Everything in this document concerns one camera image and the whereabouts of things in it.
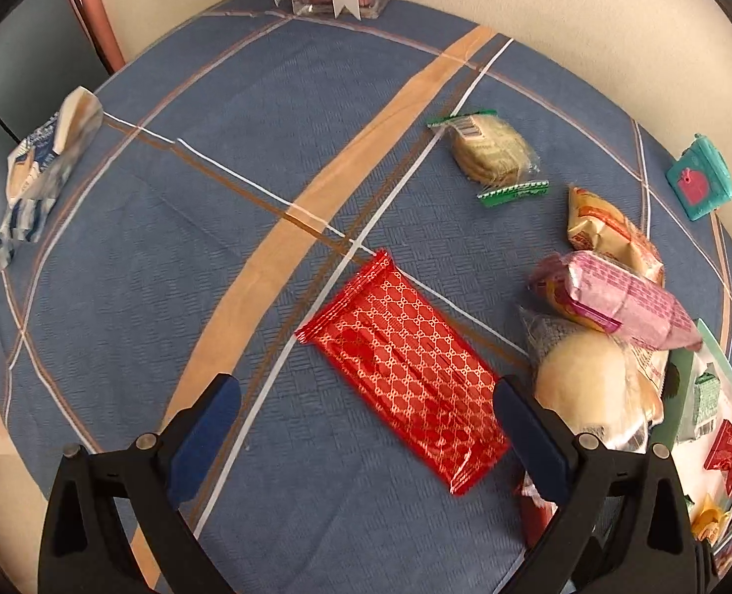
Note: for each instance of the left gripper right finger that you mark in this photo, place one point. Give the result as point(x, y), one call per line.
point(621, 524)

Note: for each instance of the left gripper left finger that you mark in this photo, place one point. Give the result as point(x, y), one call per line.
point(84, 548)

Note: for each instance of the yellow egg cake packet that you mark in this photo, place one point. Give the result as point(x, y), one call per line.
point(710, 522)

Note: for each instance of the small red snack packet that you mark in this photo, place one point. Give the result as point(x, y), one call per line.
point(720, 456)

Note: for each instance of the round white cake packet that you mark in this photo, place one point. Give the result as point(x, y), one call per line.
point(593, 381)

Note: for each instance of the green white small packet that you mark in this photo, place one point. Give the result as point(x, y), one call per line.
point(701, 406)

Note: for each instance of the pink snack bag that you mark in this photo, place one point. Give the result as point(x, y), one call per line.
point(608, 297)

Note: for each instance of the red patterned snack bar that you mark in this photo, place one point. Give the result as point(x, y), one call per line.
point(418, 374)

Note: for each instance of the yellow orange snack bag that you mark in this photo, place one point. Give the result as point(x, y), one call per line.
point(594, 224)

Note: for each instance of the green edged cookie packet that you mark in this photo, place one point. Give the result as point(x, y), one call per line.
point(491, 153)

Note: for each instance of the white tray with green rim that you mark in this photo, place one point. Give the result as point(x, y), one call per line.
point(683, 366)

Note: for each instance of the teal toy box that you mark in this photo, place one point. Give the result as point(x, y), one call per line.
point(700, 178)

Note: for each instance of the blue white snack bag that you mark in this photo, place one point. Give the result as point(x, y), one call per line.
point(40, 166)

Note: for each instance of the blue plaid tablecloth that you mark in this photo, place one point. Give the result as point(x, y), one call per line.
point(248, 163)

